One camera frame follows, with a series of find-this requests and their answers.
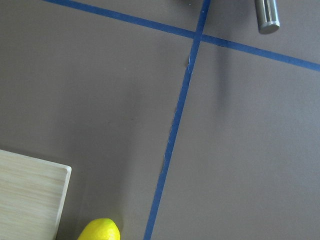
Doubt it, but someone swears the yellow lemon lower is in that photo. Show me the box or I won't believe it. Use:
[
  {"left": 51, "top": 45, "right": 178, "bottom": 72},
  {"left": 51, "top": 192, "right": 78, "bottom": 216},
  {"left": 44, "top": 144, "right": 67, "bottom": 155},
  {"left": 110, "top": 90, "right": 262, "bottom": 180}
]
[{"left": 77, "top": 218, "right": 121, "bottom": 240}]

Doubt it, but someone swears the wooden cutting board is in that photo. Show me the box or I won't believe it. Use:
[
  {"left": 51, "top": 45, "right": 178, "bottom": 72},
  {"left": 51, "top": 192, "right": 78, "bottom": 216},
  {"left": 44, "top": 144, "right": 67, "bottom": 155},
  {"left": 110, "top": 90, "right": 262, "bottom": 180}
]
[{"left": 0, "top": 150, "right": 72, "bottom": 240}]

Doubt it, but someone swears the metal scoop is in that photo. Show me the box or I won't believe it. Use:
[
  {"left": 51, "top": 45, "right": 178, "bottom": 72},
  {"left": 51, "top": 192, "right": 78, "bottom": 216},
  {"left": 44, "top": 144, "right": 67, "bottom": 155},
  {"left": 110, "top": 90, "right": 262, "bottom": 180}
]
[{"left": 254, "top": 0, "right": 280, "bottom": 35}]

